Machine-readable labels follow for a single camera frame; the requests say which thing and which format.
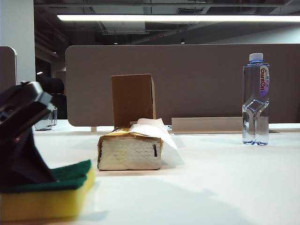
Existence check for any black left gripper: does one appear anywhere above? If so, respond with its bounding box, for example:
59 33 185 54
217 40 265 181
0 88 58 187

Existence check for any yellow sponge with green scourer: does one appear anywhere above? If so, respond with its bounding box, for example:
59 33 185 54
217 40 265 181
0 159 96 222

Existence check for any clear plastic water bottle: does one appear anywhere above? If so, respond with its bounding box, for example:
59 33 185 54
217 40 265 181
242 52 270 146

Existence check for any clear glass cup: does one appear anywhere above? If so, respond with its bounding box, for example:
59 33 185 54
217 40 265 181
34 106 58 131

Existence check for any black office chair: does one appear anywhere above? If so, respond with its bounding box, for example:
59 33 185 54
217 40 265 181
36 75 68 120

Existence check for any narrow brown desk partition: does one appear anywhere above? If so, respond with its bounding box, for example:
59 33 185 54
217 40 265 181
0 46 18 87

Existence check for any gold tissue pack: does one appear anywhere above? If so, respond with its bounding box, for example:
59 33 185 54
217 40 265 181
97 126 163 171

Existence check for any brown cardboard box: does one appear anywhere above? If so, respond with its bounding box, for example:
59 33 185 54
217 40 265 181
111 74 157 128

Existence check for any white tissue sheet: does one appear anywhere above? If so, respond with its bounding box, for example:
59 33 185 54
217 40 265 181
129 118 185 166

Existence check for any wide brown desk partition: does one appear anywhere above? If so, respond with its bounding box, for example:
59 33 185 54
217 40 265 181
65 44 300 128

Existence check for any long ceiling light strip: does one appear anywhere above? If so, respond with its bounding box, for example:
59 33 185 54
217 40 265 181
57 14 300 23

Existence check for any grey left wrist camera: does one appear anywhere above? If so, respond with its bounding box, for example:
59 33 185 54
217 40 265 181
20 81 53 111

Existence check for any beige metal partition bracket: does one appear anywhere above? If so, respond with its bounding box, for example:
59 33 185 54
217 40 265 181
171 117 244 135

